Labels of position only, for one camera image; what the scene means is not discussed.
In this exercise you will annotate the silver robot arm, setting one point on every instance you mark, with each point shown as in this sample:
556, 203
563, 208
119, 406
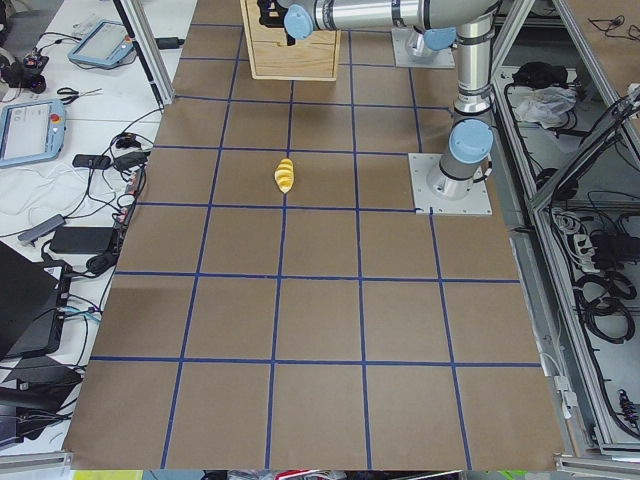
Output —
421, 45
471, 139

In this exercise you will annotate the light wooden drawer cabinet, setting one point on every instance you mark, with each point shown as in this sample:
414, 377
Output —
272, 58

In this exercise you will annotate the toy bread loaf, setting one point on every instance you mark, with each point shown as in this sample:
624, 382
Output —
284, 175

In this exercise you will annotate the black power adapter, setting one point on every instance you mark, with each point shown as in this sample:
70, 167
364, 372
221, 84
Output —
82, 240

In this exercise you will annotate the white crumpled cloth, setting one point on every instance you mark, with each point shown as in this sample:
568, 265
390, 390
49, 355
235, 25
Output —
548, 107

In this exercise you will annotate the far blue teach pendant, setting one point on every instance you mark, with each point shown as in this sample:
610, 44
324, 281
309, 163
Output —
106, 46

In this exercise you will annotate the blue teach pendant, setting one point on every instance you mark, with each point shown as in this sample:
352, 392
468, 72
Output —
106, 46
32, 132

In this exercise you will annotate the black laptop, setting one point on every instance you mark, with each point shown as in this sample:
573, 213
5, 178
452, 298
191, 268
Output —
33, 295

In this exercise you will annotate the near blue teach pendant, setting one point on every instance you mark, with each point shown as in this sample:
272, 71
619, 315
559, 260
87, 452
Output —
32, 132

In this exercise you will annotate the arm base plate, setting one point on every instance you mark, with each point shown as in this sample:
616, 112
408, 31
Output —
436, 194
442, 60

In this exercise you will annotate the aluminium frame post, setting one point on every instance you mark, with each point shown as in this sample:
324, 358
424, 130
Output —
134, 19

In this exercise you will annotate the black handled scissors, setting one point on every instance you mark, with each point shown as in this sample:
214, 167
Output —
68, 95

